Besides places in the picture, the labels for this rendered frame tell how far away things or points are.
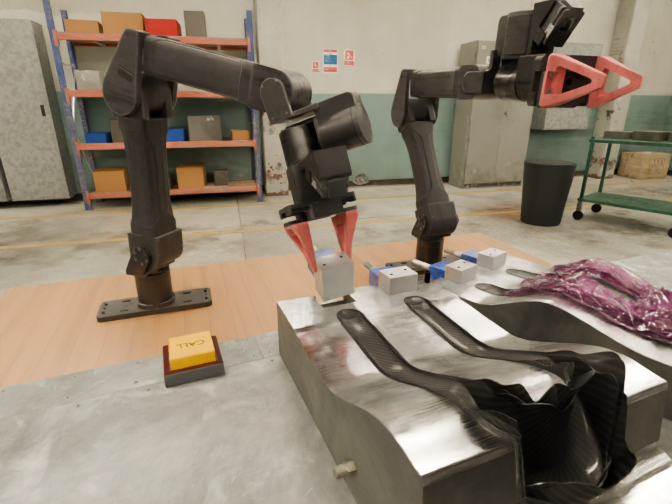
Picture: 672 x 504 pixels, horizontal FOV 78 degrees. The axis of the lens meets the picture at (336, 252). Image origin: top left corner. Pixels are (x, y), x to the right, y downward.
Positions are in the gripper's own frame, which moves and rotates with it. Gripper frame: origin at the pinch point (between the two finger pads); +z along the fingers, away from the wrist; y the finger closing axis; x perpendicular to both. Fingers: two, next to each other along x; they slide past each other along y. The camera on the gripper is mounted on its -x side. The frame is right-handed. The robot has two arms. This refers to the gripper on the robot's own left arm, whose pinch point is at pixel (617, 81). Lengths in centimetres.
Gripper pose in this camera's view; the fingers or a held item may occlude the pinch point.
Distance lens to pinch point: 65.9
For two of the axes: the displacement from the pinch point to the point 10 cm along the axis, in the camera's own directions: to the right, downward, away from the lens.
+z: 3.4, 3.5, -8.7
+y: 9.4, -1.1, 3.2
